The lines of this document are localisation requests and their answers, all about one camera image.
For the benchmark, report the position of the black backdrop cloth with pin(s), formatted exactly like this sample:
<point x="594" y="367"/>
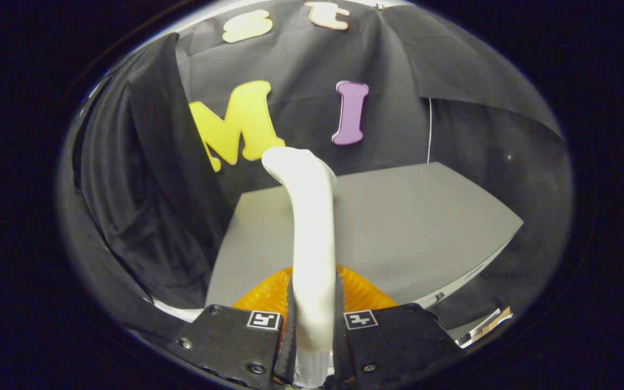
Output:
<point x="312" y="70"/>

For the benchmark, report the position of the white shirt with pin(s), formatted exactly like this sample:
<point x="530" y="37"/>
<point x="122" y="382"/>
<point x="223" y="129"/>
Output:
<point x="179" y="311"/>

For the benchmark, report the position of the black suit jacket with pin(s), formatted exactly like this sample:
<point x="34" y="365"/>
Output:
<point x="144" y="189"/>

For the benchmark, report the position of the white garment steamer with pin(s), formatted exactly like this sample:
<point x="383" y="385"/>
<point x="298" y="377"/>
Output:
<point x="312" y="244"/>

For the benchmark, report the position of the grey cabinet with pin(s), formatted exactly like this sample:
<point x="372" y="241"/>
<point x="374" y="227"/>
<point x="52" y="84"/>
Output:
<point x="398" y="227"/>

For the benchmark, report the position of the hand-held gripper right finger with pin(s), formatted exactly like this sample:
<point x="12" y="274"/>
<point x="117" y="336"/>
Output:
<point x="393" y="341"/>

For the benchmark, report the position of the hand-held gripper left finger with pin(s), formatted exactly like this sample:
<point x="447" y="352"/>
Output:
<point x="225" y="341"/>

